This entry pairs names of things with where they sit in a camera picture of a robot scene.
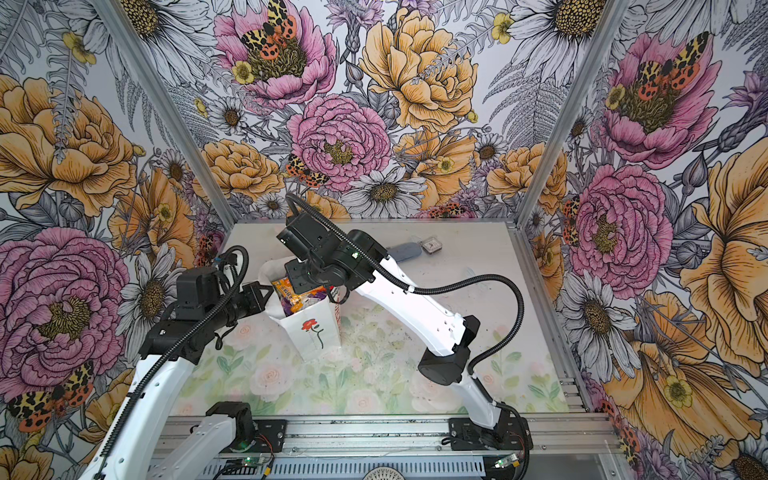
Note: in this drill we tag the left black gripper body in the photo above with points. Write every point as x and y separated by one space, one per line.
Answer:
243 304

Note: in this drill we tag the small orange snack packet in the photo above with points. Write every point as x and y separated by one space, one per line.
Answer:
292 302

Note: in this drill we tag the white paper bag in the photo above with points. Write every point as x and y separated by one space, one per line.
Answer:
314 331

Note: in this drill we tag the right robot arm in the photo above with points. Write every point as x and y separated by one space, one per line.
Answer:
447 336

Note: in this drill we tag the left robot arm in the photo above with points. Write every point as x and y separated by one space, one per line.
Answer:
167 358

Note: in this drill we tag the small white tag card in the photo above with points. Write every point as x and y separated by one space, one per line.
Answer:
431 245

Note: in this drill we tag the floral pastel table mat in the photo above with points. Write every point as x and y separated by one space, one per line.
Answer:
374 371

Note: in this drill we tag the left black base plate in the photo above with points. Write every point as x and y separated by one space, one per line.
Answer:
257 436

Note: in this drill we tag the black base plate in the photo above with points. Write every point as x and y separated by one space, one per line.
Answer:
257 436
511 433

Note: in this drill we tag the aluminium front rail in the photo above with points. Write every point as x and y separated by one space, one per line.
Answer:
566 446

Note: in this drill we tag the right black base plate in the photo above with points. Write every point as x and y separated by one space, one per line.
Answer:
511 433

